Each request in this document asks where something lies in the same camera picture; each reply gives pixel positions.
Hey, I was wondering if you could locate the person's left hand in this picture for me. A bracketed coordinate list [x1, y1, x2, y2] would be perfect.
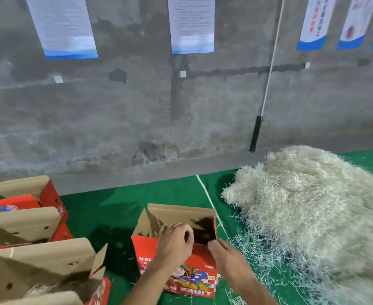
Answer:
[153, 223, 195, 271]

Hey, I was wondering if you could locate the pile of shredded paper filler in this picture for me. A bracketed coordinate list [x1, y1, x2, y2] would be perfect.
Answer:
[221, 145, 373, 305]

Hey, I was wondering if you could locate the white pole with black grip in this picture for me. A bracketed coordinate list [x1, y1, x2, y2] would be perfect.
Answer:
[249, 0, 286, 154]

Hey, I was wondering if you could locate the group of red fruit boxes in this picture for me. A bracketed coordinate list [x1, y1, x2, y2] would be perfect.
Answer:
[0, 175, 68, 216]

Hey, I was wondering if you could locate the handful of shredded paper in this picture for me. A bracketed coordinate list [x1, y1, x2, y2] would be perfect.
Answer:
[24, 284, 57, 297]

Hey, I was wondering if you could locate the person's left forearm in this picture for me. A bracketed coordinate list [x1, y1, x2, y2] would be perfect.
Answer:
[122, 260, 184, 305]

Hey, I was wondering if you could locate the person's right hand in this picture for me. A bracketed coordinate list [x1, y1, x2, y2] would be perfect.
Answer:
[207, 238, 257, 290]

